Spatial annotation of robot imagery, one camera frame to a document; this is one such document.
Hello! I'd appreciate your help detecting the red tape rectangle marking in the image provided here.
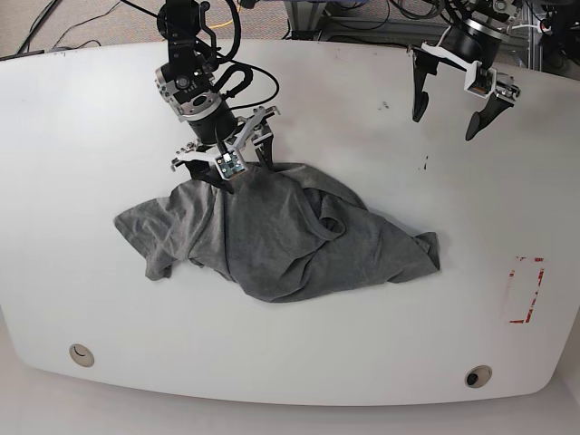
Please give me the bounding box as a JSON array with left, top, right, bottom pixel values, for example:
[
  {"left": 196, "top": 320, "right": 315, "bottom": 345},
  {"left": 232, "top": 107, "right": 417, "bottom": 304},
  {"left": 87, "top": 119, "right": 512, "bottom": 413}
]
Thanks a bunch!
[{"left": 503, "top": 256, "right": 546, "bottom": 324}]

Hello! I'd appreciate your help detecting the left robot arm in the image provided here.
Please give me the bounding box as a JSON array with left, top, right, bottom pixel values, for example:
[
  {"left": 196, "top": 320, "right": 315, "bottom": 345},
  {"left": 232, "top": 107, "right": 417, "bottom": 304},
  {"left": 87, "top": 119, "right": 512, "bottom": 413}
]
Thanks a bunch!
[{"left": 411, "top": 1, "right": 522, "bottom": 140}]

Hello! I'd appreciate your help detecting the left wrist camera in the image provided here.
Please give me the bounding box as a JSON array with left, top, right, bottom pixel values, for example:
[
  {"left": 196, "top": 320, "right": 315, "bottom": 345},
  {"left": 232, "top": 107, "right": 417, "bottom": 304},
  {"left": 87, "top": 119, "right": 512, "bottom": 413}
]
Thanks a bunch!
[{"left": 464, "top": 61, "right": 497, "bottom": 99}]

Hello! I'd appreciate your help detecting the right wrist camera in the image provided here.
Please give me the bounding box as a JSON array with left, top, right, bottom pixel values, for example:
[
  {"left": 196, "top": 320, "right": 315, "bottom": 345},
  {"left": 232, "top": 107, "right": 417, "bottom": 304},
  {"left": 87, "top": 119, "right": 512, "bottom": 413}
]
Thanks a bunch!
[{"left": 215, "top": 150, "right": 247, "bottom": 180}]

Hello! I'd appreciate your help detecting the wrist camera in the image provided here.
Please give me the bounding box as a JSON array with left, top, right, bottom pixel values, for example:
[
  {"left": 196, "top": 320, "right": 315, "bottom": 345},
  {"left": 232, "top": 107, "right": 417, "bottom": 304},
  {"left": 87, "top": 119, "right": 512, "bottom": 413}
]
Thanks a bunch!
[
  {"left": 215, "top": 150, "right": 247, "bottom": 180},
  {"left": 464, "top": 61, "right": 497, "bottom": 99}
]

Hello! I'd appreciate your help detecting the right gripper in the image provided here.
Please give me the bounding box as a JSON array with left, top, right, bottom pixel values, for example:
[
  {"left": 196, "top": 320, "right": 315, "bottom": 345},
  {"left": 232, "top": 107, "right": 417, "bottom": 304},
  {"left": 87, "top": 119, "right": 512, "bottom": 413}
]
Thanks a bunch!
[{"left": 171, "top": 106, "right": 278, "bottom": 194}]

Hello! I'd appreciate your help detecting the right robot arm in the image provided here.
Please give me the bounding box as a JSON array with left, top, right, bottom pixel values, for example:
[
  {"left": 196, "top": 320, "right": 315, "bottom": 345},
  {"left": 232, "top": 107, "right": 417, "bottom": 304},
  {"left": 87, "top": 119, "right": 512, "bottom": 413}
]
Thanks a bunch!
[{"left": 156, "top": 1, "right": 279, "bottom": 193}]

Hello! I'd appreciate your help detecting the grey t-shirt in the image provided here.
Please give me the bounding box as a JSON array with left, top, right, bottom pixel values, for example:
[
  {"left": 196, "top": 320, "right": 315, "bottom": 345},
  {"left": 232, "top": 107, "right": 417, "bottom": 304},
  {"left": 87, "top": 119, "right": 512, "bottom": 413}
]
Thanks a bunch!
[{"left": 114, "top": 163, "right": 440, "bottom": 304}]

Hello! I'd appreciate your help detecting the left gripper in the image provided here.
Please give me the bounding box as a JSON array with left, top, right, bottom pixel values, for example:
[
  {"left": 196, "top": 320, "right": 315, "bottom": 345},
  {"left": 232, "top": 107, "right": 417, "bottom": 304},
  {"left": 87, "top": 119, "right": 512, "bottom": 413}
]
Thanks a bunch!
[{"left": 411, "top": 27, "right": 521, "bottom": 140}]

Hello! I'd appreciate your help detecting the yellow cable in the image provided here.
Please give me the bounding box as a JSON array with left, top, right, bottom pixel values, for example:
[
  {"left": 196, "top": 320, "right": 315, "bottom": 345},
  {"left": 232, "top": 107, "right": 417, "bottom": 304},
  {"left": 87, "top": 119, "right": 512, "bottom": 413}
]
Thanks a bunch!
[{"left": 206, "top": 0, "right": 241, "bottom": 31}]

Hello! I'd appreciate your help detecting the left table grommet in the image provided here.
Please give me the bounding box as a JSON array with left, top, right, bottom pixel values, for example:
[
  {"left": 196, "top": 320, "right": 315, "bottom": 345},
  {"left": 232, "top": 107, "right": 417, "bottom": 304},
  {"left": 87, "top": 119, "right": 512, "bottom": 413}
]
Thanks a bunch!
[{"left": 69, "top": 343, "right": 95, "bottom": 368}]

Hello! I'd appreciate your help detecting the right table grommet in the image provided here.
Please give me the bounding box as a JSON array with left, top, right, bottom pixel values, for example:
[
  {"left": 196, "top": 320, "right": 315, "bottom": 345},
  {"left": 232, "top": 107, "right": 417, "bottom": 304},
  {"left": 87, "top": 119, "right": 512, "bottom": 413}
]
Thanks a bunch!
[{"left": 464, "top": 365, "right": 492, "bottom": 389}]

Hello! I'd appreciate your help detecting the table grommet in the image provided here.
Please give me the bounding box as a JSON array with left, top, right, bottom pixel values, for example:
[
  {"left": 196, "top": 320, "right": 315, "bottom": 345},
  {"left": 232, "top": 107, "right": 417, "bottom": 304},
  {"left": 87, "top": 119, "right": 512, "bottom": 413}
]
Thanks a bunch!
[
  {"left": 464, "top": 365, "right": 492, "bottom": 389},
  {"left": 69, "top": 343, "right": 95, "bottom": 368}
]

